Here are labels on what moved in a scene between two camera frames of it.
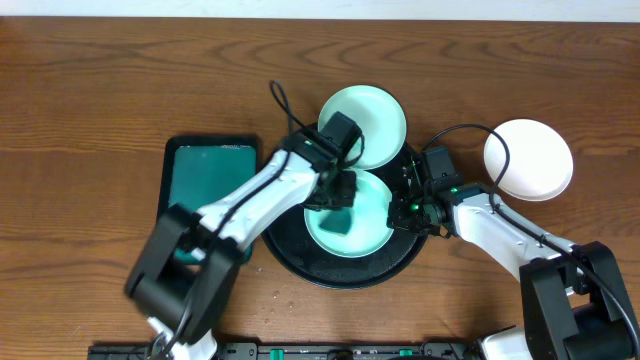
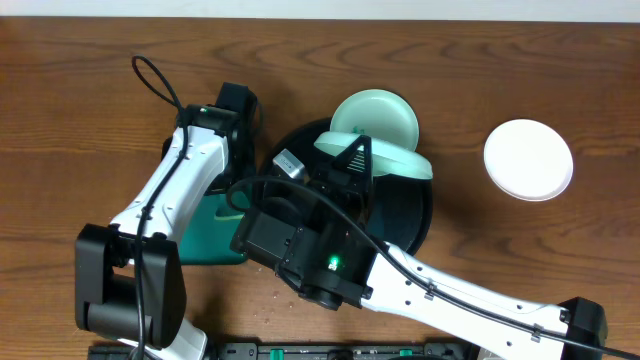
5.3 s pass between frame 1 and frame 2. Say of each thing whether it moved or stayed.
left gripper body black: moved
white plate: stayed
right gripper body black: moved
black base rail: stayed
